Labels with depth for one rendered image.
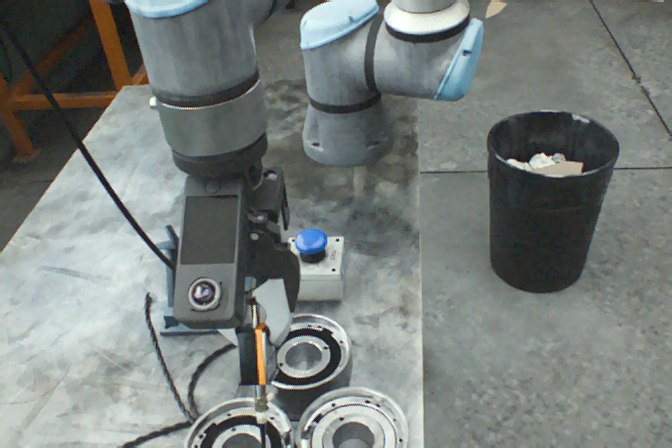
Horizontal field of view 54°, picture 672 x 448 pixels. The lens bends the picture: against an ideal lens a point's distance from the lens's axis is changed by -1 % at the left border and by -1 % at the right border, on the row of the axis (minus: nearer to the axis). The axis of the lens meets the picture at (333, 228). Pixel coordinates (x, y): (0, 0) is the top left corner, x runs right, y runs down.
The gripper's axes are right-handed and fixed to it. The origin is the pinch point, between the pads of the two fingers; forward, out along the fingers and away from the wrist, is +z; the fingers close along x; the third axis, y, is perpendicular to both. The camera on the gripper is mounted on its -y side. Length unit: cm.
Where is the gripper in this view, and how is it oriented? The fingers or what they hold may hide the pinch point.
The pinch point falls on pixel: (256, 341)
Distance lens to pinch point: 61.0
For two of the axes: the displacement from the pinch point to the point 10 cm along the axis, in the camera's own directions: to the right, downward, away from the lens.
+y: 0.4, -6.2, 7.8
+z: 0.9, 7.8, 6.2
